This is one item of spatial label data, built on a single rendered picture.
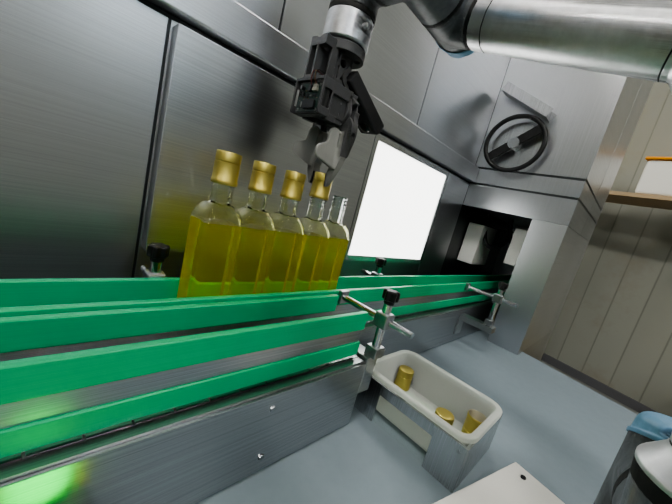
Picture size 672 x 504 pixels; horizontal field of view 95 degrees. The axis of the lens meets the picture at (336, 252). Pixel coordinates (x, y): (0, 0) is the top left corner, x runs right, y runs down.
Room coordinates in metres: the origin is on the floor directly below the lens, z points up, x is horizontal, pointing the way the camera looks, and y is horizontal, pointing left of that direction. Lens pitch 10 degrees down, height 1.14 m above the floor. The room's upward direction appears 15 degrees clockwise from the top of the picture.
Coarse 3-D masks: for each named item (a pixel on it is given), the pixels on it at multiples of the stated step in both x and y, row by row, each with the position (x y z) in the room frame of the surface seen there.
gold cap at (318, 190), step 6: (318, 174) 0.54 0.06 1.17; (324, 174) 0.54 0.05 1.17; (318, 180) 0.54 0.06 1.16; (324, 180) 0.54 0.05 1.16; (312, 186) 0.54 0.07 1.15; (318, 186) 0.54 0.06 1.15; (324, 186) 0.54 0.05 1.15; (330, 186) 0.55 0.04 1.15; (312, 192) 0.54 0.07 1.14; (318, 192) 0.54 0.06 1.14; (324, 192) 0.54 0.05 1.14; (324, 198) 0.54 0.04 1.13
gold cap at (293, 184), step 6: (288, 174) 0.50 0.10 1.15; (294, 174) 0.50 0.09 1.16; (300, 174) 0.50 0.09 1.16; (288, 180) 0.50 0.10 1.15; (294, 180) 0.50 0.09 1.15; (300, 180) 0.50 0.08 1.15; (282, 186) 0.51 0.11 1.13; (288, 186) 0.50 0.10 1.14; (294, 186) 0.50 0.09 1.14; (300, 186) 0.50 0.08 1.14; (282, 192) 0.50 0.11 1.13; (288, 192) 0.50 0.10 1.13; (294, 192) 0.50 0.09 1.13; (300, 192) 0.51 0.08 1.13; (288, 198) 0.50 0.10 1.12; (294, 198) 0.50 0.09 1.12; (300, 198) 0.51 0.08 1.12
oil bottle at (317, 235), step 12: (312, 228) 0.52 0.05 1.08; (324, 228) 0.54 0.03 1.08; (312, 240) 0.52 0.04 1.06; (324, 240) 0.54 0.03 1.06; (300, 252) 0.52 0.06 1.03; (312, 252) 0.53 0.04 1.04; (324, 252) 0.55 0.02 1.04; (300, 264) 0.52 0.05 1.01; (312, 264) 0.53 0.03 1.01; (300, 276) 0.52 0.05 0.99; (312, 276) 0.54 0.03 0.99; (300, 288) 0.52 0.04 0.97; (312, 288) 0.54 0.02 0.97
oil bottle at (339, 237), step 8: (328, 224) 0.58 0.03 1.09; (336, 224) 0.58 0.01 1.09; (336, 232) 0.57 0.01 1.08; (344, 232) 0.59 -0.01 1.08; (336, 240) 0.57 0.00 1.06; (344, 240) 0.59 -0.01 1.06; (328, 248) 0.56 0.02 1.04; (336, 248) 0.58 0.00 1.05; (344, 248) 0.59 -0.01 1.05; (328, 256) 0.57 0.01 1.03; (336, 256) 0.58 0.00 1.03; (344, 256) 0.60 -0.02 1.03; (328, 264) 0.57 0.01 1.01; (336, 264) 0.59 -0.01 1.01; (328, 272) 0.57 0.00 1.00; (336, 272) 0.59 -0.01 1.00; (320, 280) 0.56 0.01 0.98; (328, 280) 0.58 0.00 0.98; (336, 280) 0.60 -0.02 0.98; (320, 288) 0.57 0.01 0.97; (328, 288) 0.58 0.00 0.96
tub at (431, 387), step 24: (384, 360) 0.60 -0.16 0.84; (408, 360) 0.66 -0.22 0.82; (384, 384) 0.52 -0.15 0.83; (432, 384) 0.62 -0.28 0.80; (456, 384) 0.59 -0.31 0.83; (432, 408) 0.59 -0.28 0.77; (456, 408) 0.58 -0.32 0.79; (480, 408) 0.55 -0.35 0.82; (456, 432) 0.43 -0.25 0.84; (480, 432) 0.44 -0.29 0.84
